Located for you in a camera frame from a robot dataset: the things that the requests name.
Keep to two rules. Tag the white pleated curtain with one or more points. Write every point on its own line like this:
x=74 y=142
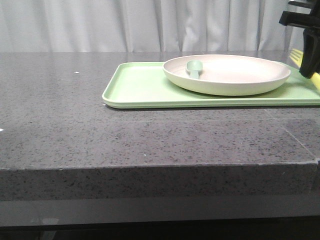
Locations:
x=146 y=26

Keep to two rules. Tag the light green plastic tray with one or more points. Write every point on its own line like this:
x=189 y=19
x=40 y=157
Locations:
x=143 y=85

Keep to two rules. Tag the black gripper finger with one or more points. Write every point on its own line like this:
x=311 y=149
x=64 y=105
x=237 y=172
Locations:
x=311 y=53

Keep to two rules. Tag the sage green plastic spoon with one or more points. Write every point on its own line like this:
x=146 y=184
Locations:
x=194 y=68

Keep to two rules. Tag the yellow plastic fork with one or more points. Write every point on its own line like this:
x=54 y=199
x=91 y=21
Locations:
x=297 y=56

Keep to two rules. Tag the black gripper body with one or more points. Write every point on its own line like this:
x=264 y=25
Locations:
x=309 y=20

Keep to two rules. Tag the cream round plate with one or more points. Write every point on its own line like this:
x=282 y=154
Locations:
x=227 y=75

